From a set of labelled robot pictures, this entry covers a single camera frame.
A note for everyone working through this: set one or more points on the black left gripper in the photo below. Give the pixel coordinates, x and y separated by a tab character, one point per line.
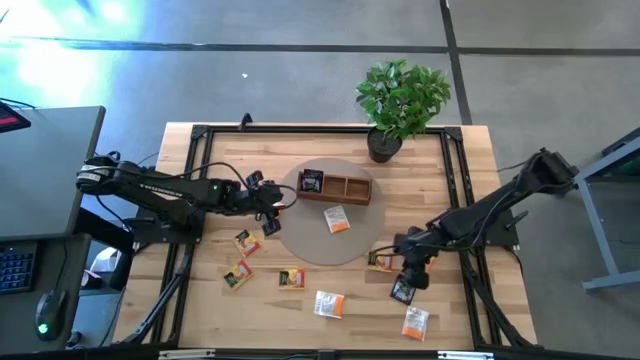
260	196

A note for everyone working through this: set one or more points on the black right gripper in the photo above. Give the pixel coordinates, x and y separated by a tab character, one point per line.
421	252

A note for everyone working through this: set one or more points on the orange green tea packet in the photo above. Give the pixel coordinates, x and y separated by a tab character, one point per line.
291	279
247	243
238	275
379	263

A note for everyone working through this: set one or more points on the black Ahmad tea packet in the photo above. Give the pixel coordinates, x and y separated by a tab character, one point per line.
312	181
399	295

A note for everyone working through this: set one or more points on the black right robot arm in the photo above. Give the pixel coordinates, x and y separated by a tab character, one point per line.
500	205

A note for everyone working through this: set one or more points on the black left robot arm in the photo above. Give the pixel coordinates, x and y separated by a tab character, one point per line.
165	190

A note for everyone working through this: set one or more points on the round grey table mat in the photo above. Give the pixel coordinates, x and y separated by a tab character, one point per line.
320	245

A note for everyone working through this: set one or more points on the wooden three-compartment tray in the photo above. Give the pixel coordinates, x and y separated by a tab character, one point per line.
345	189

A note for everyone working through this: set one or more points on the small black clamp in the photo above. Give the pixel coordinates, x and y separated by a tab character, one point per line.
245	121

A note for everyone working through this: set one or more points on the black plant pot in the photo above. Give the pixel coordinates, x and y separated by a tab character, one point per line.
382	150

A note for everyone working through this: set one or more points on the green leafy plant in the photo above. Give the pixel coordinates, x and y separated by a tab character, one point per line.
400	95

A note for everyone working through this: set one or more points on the white bag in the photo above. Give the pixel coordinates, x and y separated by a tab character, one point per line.
106	260

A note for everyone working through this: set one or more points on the grey desk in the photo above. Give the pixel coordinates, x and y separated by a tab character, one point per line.
45	170

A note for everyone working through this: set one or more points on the black computer mouse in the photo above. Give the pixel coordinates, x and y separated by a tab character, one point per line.
50	315

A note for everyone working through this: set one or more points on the black keyboard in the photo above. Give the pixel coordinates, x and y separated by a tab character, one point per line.
17	267

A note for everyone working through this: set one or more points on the black monitor with red screen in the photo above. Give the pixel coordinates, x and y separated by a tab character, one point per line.
10	120

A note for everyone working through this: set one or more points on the dark lower desk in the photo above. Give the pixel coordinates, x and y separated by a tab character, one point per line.
15	325

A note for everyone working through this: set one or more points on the black aluminium table frame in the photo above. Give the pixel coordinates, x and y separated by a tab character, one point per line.
300	129

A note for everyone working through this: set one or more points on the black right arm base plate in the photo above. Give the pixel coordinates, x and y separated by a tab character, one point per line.
506	236

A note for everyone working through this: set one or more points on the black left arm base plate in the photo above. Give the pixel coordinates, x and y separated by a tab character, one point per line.
165	233

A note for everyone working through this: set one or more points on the silver metal bracket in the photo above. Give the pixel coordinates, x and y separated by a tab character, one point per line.
186	354
465	355

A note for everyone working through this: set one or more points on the grey metal table frame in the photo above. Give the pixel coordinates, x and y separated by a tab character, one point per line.
596	225

